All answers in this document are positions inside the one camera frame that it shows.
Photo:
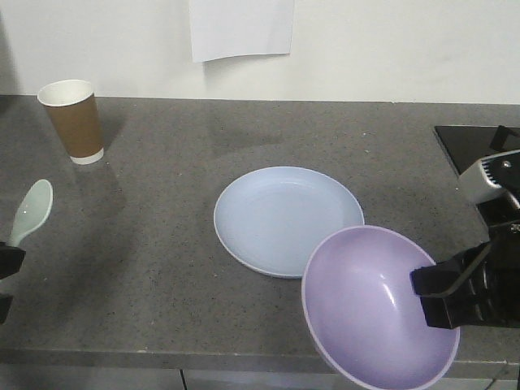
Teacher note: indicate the mint green plastic spoon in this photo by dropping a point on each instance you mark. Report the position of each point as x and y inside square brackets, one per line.
[33, 211]

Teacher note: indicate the white paper sheet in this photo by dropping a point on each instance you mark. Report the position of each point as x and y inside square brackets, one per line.
[225, 29]

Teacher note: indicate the purple plastic bowl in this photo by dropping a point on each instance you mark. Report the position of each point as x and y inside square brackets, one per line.
[363, 315]

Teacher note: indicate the light blue plate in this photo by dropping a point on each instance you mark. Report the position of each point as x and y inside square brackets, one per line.
[271, 219]

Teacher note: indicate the black induction cooktop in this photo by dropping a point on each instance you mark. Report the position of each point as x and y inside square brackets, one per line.
[465, 144]

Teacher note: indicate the brown paper cup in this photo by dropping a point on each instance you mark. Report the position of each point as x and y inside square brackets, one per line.
[72, 109]

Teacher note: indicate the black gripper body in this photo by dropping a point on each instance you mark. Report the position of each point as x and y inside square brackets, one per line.
[489, 293]

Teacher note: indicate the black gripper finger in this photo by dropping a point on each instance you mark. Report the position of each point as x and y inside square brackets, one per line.
[5, 305]
[11, 259]
[441, 313]
[439, 279]

